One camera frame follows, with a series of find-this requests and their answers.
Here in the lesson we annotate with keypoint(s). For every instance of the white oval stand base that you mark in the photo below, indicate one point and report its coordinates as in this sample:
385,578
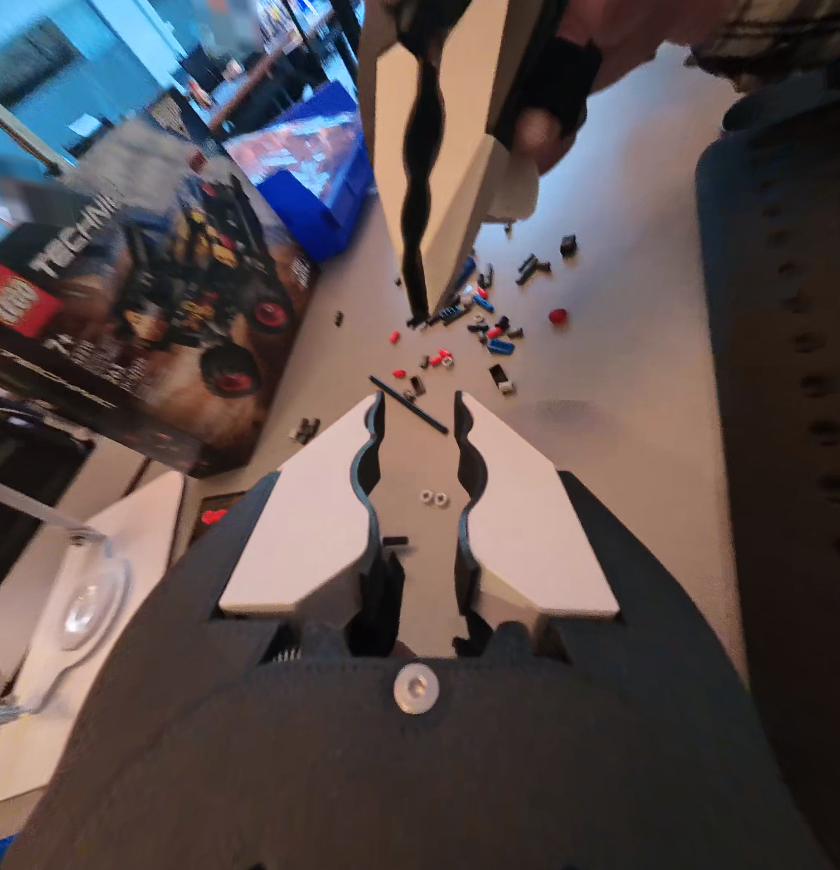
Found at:
93,605

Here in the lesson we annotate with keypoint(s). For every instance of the pile of small toy bricks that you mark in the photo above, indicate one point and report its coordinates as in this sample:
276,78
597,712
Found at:
498,346

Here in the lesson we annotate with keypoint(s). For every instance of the long black axle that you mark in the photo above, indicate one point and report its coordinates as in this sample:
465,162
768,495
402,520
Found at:
407,403

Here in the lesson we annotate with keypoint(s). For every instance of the person's right forearm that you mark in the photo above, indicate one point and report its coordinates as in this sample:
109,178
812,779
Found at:
780,34

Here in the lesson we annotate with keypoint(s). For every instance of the person's right hand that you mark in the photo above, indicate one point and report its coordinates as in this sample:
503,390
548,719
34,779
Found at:
637,34

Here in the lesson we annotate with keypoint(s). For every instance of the blue storage bin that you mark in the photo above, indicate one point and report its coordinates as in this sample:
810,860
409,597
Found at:
324,211

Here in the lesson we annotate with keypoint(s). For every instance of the toy set box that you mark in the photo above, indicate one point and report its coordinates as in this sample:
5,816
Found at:
154,306

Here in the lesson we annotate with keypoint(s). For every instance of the black grille slope brick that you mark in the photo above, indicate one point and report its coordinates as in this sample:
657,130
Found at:
418,385

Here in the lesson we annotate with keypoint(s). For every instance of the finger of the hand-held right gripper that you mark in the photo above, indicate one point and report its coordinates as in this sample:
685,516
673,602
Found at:
392,136
467,102

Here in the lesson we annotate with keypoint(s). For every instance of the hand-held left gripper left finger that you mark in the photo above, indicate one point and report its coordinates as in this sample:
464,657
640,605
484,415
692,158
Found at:
304,544

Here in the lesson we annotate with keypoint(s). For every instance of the red wheel hub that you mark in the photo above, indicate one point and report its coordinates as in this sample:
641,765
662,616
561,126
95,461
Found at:
214,516

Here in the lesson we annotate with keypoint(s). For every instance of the white book stand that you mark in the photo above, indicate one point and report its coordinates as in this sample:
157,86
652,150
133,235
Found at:
141,516

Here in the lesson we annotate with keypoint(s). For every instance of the light grey desk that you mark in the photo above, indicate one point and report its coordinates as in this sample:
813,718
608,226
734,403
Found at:
630,340

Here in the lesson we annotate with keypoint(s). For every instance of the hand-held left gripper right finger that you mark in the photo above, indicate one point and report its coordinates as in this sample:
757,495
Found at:
535,544

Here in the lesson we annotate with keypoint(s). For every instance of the clear plastic bag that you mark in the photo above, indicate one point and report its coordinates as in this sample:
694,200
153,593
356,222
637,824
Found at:
297,149

